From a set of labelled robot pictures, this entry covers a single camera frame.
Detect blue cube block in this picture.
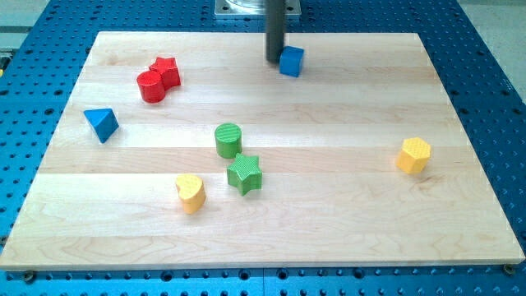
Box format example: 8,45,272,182
279,46,304,77

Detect blue triangle block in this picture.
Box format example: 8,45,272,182
84,109,119,143

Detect green star block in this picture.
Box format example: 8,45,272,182
227,153,262,196

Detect green cylinder block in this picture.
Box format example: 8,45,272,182
215,123,242,159

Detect yellow heart block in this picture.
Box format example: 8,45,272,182
176,173,206,215

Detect light wooden board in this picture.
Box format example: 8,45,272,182
1,31,524,271

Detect red star block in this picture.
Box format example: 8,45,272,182
149,57,181,90

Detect red cylinder block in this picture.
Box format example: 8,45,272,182
136,70,165,104

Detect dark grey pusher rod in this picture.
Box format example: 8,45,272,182
265,0,285,64

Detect yellow hexagon block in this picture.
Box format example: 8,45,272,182
395,137,431,174

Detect left board clamp screw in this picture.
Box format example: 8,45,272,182
21,271,35,283

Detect board clamp screw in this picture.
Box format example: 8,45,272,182
21,271,35,283
502,264,515,276

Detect right board clamp screw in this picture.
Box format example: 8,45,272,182
502,264,515,276

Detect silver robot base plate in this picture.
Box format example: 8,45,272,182
214,0,302,17

